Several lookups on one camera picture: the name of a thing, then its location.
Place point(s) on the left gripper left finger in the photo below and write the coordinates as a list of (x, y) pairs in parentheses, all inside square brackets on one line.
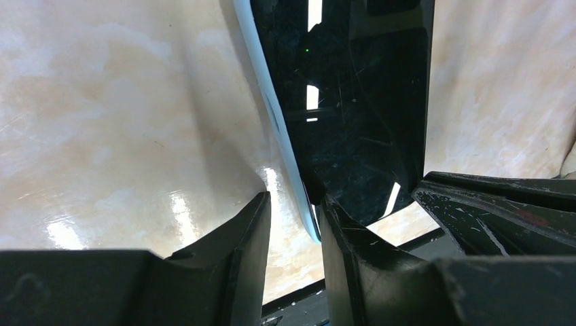
[(217, 280)]

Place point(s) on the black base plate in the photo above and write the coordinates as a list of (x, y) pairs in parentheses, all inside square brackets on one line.
[(308, 306)]

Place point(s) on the black phone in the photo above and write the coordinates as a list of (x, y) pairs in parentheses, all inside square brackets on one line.
[(353, 90)]

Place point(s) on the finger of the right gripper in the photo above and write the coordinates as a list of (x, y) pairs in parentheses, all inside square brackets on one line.
[(501, 216)]

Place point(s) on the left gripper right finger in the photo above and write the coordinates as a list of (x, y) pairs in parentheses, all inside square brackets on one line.
[(370, 281)]

